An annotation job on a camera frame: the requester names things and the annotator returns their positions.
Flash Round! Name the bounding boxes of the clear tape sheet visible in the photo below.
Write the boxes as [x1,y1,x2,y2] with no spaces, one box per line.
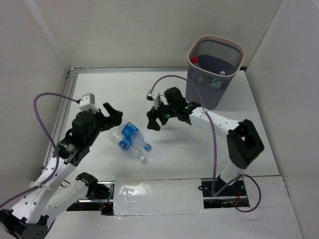
[113,179,204,216]

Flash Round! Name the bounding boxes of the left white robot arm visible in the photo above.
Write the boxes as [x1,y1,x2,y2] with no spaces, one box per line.
[0,103,123,239]

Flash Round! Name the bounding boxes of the blue label bottle white cap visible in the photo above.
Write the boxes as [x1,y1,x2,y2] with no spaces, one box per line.
[109,131,147,164]

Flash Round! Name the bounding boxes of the grey mesh waste bin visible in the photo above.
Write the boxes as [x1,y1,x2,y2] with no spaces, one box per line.
[185,35,245,110]

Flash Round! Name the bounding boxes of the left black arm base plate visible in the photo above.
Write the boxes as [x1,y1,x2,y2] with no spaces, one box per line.
[67,182,115,216]

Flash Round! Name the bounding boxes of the red label water bottle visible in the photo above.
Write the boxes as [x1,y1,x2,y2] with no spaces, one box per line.
[190,56,199,67]

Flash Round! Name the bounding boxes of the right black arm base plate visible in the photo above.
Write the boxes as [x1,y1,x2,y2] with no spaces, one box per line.
[196,178,250,209]

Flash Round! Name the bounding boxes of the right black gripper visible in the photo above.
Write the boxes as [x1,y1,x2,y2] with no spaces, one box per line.
[147,97,177,131]

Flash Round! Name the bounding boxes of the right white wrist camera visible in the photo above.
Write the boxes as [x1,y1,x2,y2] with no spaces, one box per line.
[146,89,160,110]

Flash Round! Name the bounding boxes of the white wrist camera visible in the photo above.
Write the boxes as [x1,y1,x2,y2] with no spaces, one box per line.
[146,89,160,110]
[79,93,98,113]

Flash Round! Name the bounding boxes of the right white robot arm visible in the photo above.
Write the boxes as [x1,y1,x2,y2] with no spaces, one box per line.
[147,87,265,195]

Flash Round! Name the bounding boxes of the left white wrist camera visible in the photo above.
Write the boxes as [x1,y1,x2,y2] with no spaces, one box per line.
[79,93,98,113]

